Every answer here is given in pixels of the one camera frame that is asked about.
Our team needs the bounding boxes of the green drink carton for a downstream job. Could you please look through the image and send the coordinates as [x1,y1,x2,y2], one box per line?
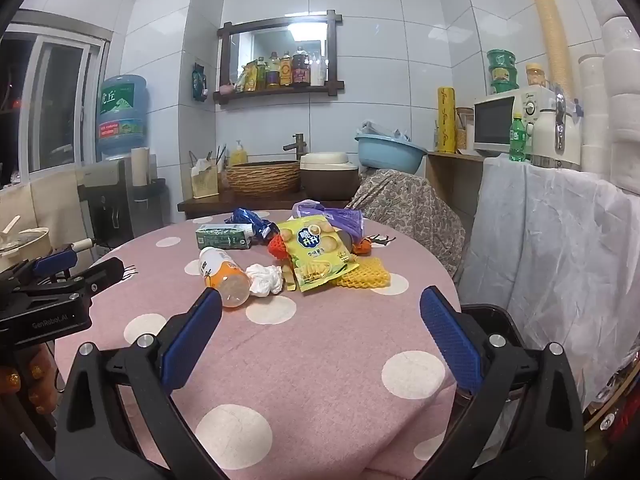
[195,223,252,251]

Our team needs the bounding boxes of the metal faucet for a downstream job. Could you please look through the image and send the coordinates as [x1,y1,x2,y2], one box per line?
[283,133,306,162]

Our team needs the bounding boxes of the purple packet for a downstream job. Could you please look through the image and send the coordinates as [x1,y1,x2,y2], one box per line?
[291,200,364,238]

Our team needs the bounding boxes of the blue plastic basin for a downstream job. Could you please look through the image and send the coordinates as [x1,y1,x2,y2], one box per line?
[355,132,428,175]

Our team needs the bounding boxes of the wicker basket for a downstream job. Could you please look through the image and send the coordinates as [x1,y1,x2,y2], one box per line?
[226,160,302,197]

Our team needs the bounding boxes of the glass jar with wooden lid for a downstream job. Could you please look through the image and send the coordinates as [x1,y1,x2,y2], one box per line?
[455,106,475,151]

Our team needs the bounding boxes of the yellow-green seasoning bag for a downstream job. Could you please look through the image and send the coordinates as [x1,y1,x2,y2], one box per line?
[235,62,257,93]

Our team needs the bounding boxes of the white tissue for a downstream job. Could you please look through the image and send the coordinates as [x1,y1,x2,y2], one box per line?
[245,263,284,296]

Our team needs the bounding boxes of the window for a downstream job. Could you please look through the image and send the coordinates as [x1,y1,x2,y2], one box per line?
[0,22,113,181]

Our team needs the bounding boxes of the dark wooden counter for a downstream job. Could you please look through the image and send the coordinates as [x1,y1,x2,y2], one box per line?
[177,190,351,220]

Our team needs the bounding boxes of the brown trash bin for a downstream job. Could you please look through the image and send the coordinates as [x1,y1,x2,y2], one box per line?
[454,304,538,441]

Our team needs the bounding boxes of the person's left hand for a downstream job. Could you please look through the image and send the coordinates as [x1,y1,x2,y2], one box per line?
[0,345,58,416]

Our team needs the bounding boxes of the blue foil wrapper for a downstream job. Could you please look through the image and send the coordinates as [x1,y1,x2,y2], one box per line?
[224,208,280,246]

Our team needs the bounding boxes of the yellow foam net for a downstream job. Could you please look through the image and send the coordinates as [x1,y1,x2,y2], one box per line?
[335,256,392,291]

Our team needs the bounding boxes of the paper towel roll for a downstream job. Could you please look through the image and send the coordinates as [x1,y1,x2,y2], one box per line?
[131,146,151,188]

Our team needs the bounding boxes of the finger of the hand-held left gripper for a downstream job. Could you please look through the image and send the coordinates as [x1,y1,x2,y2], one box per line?
[0,247,80,286]
[30,256,126,301]

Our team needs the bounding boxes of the wooden framed mirror shelf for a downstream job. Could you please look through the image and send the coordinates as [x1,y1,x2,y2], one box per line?
[216,9,346,106]

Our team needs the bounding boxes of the beige woven utensil holder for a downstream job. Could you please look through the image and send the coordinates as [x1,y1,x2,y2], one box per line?
[190,157,221,198]

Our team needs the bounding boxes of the brown pot with beige lid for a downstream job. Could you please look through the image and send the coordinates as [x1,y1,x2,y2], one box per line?
[300,152,360,202]

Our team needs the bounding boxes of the white microwave oven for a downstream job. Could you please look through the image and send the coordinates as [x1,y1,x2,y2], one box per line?
[472,86,561,157]

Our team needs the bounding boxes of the floral cloth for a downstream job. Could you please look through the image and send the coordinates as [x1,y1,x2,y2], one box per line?
[345,169,466,278]

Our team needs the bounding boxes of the pink polka-dot tablecloth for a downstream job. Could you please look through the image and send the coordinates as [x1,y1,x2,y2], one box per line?
[52,208,463,480]

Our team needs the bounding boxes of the grey plastic bag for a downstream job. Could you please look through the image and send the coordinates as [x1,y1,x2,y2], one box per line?
[361,120,412,142]

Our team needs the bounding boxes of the wooden cabinet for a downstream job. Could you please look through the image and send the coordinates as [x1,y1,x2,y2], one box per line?
[427,150,486,211]

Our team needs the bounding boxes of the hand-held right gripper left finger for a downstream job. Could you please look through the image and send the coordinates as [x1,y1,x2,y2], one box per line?
[55,287,226,480]

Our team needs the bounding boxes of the green soda bottle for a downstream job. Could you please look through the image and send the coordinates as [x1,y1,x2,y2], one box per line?
[509,114,532,162]

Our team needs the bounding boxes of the cream electric kettle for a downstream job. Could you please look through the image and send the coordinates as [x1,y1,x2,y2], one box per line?
[531,87,583,171]

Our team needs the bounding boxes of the red foam net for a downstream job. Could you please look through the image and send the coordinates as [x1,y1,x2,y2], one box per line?
[267,234,291,261]

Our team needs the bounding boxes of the cream pan with lid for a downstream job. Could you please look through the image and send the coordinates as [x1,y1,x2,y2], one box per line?
[0,215,96,273]

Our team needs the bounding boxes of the plastic bottle with orange label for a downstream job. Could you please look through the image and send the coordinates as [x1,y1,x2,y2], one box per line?
[198,246,252,308]

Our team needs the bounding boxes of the blue water jug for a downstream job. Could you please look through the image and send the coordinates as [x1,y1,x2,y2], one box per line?
[96,75,149,159]

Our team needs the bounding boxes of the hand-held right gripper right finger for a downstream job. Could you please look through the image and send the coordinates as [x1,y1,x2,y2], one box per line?
[415,285,586,480]

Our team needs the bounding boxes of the stack of paper cups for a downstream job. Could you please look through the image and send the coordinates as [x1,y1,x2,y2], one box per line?
[530,0,576,106]

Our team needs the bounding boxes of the yellow snack bag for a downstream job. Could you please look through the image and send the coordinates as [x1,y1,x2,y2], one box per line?
[276,215,361,294]

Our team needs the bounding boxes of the yellow film roll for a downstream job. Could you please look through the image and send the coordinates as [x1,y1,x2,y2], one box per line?
[437,86,457,154]

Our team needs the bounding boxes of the water dispenser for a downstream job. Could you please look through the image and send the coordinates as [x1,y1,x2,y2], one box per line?
[75,157,168,251]

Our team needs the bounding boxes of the white cloth cover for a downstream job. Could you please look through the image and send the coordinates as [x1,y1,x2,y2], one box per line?
[460,154,640,411]

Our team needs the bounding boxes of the stack of white paper rolls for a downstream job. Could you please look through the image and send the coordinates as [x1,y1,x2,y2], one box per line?
[577,0,640,181]

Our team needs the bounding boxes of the dark sauce bottle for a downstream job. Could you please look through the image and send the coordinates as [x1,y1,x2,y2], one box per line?
[291,46,311,86]

